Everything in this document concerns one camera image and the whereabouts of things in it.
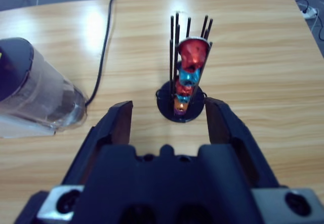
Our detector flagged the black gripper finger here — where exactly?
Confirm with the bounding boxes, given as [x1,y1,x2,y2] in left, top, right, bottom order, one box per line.
[63,100,134,184]
[204,97,280,188]

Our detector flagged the white power strip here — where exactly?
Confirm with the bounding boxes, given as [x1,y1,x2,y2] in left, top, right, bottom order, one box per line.
[300,5,320,19]

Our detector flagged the black capsule holder with rods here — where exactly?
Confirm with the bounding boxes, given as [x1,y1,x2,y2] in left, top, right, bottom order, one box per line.
[155,11,214,124]

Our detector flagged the clear water tank dark lid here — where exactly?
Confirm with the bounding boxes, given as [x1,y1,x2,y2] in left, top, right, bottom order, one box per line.
[0,38,89,133]

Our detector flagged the red coffee capsule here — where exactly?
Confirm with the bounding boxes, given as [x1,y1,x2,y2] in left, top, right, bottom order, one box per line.
[176,82,194,96]
[178,36,211,73]

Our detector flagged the black machine power cable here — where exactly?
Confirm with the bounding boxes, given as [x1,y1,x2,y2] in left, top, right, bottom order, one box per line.
[85,0,117,107]

